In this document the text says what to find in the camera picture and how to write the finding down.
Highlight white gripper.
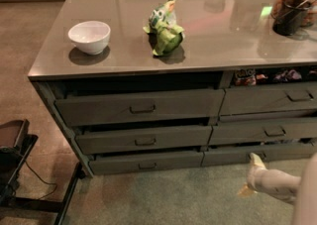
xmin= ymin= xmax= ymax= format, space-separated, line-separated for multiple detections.
xmin=237 ymin=153 xmax=273 ymax=197

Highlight grey drawer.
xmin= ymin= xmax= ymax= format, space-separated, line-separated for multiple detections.
xmin=55 ymin=89 xmax=224 ymax=126
xmin=209 ymin=117 xmax=317 ymax=146
xmin=76 ymin=125 xmax=212 ymax=155
xmin=220 ymin=82 xmax=317 ymax=116
xmin=202 ymin=142 xmax=317 ymax=167
xmin=89 ymin=151 xmax=204 ymax=175

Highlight grey drawer cabinet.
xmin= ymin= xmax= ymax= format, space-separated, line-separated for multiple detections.
xmin=29 ymin=0 xmax=317 ymax=175

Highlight snack packages in shelf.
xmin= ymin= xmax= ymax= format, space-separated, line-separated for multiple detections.
xmin=232 ymin=65 xmax=317 ymax=86

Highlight green crumpled snack bag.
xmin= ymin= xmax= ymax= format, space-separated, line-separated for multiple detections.
xmin=143 ymin=0 xmax=184 ymax=56

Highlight black cup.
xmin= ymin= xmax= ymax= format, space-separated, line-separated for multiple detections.
xmin=272 ymin=0 xmax=311 ymax=36

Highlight white ceramic bowl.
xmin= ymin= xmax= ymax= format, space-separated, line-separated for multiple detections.
xmin=68 ymin=21 xmax=111 ymax=55

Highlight black metal stand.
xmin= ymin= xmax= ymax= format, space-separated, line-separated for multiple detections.
xmin=0 ymin=118 xmax=84 ymax=225

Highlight black cable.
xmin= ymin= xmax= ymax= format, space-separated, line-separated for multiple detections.
xmin=0 ymin=146 xmax=58 ymax=210

